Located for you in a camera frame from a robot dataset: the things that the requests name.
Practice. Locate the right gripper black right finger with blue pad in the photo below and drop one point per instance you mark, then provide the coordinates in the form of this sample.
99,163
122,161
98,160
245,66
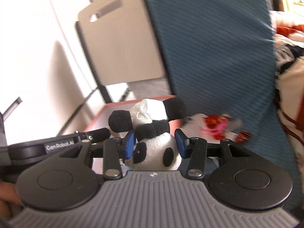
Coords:
197,150

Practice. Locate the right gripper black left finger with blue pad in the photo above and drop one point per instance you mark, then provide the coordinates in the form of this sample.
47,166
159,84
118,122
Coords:
100,144

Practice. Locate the white face mask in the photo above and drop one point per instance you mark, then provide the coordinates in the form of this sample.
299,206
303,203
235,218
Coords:
193,124

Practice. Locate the pink ribbon wrapper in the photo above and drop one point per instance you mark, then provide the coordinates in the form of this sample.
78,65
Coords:
216,125

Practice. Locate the black white panda plush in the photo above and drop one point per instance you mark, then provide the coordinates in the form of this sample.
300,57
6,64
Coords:
155,149

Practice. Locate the red candy wrapper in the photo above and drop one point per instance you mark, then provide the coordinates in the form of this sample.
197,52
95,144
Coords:
242,137

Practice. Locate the person's left hand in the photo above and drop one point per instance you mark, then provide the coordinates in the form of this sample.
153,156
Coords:
8,195

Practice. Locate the coral red storage box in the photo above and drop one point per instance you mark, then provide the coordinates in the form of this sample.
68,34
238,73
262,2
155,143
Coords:
101,121

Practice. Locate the teal textured sofa cover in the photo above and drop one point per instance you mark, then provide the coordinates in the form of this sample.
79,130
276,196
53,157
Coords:
220,58

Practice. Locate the cream red fleece blanket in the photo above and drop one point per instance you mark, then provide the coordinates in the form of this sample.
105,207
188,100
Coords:
288,35

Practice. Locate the beige chair black frame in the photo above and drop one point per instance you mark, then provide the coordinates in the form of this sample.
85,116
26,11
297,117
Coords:
121,44

